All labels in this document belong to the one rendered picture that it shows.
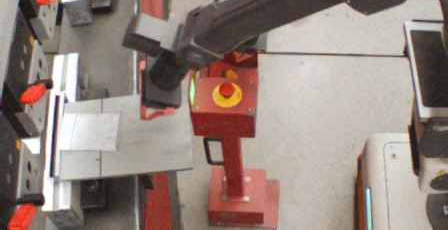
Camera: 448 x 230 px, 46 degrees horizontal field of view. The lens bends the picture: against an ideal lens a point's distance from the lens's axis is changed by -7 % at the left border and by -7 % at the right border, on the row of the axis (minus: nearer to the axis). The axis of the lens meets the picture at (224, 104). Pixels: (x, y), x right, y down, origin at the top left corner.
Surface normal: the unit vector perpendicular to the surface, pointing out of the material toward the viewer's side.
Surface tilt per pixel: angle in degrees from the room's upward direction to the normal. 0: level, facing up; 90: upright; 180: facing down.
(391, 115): 0
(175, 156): 0
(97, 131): 0
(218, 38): 94
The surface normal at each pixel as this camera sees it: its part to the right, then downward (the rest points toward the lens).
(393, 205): -0.06, -0.55
